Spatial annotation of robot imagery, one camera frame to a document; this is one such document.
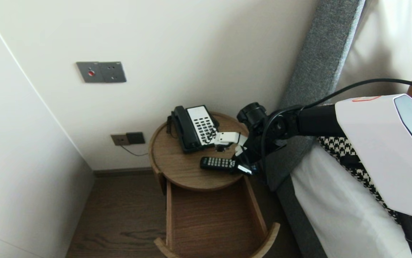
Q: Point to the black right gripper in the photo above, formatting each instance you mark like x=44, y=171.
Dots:
x=259, y=147

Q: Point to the black TV remote control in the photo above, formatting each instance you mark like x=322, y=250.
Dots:
x=216, y=163

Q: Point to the curved-front wooden table drawer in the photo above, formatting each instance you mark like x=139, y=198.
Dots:
x=209, y=215

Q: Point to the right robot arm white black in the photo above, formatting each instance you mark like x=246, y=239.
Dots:
x=388, y=150

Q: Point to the black and white telephone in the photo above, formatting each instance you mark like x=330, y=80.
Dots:
x=206, y=124

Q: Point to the black telephone handset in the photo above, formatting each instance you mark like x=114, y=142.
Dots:
x=186, y=128

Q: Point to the round wooden side table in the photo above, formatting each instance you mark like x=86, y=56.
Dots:
x=177, y=161

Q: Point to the grey fabric bed base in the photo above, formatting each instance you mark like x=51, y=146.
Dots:
x=295, y=222

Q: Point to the black white houndstooth pillow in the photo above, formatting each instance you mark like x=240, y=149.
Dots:
x=338, y=148

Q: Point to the thin black telephone line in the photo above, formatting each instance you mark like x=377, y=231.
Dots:
x=134, y=154

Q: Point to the dark wooden baseboard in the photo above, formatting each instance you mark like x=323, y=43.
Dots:
x=123, y=172

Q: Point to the beige padded headboard panel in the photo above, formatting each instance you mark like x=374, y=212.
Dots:
x=388, y=36

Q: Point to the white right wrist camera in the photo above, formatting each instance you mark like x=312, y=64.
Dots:
x=229, y=137

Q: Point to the black wall plate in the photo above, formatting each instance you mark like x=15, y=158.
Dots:
x=136, y=138

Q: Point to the brass wall jack plate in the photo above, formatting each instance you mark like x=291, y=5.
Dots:
x=119, y=139

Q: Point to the grey fabric headboard frame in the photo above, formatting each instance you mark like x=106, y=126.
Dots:
x=317, y=53

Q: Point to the grey wall power socket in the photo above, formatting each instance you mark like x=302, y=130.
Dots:
x=113, y=72

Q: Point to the grey wall switch red button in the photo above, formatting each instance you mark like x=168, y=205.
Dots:
x=88, y=72

